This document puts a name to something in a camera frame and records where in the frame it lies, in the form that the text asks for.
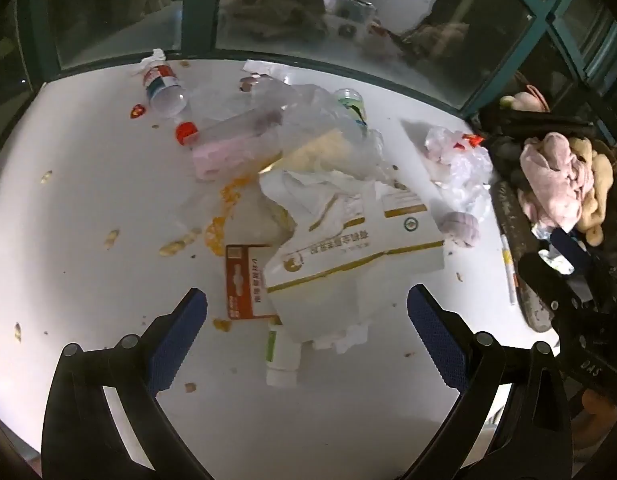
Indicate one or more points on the green label plastic bottle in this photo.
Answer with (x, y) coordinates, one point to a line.
(349, 102)

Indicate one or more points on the flat white paper scrap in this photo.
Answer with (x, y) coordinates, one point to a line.
(258, 67)

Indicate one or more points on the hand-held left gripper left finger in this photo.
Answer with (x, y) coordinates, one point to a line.
(178, 345)

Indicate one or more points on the clear plastic bag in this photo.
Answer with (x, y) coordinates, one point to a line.
(308, 110)

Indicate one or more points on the crumpled white printed wrapper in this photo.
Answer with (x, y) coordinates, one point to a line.
(558, 262)

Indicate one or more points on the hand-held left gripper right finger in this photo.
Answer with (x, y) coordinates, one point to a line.
(438, 340)

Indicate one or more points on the white marker pen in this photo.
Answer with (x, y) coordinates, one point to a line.
(507, 265)

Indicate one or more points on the pale yellow pouch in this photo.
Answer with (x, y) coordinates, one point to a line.
(318, 152)

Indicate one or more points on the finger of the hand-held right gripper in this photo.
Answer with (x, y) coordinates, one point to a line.
(571, 245)
(543, 280)

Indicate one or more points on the small crumpled white tissue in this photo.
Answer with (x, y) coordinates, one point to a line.
(153, 57)

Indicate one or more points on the teal window frame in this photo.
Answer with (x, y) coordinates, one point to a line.
(198, 5)

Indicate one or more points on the black bag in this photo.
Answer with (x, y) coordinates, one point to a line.
(538, 125)

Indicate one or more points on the dark brown mat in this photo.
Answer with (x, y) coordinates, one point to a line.
(532, 305)

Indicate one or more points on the small orange peel bit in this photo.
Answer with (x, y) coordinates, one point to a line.
(221, 325)

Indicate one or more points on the pink tissue pack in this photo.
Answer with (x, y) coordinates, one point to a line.
(223, 157)

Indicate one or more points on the red and white carton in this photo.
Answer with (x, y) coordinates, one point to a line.
(243, 285)

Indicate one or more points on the white gold paper bag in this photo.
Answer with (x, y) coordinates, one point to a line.
(358, 250)

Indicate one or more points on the small white green label bottle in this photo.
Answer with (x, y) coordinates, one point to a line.
(281, 360)

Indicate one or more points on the small red wrapper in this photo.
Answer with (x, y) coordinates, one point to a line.
(137, 110)

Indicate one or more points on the small brown scrap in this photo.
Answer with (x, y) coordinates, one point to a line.
(248, 83)

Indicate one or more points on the pink plush cloth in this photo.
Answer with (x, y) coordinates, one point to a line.
(553, 175)

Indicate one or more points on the crumpled white paper sheet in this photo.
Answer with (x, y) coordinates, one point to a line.
(313, 195)

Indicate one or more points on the yellow plush toy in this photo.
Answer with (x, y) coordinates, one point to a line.
(596, 190)

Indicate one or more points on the white plastic bag red print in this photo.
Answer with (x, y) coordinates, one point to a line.
(463, 170)

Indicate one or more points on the peanut shell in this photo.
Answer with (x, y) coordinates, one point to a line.
(46, 176)
(18, 332)
(171, 247)
(111, 238)

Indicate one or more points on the orange peel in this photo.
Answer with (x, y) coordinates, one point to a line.
(233, 188)
(213, 236)

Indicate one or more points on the red capped water bottle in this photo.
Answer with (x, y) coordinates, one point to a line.
(161, 91)

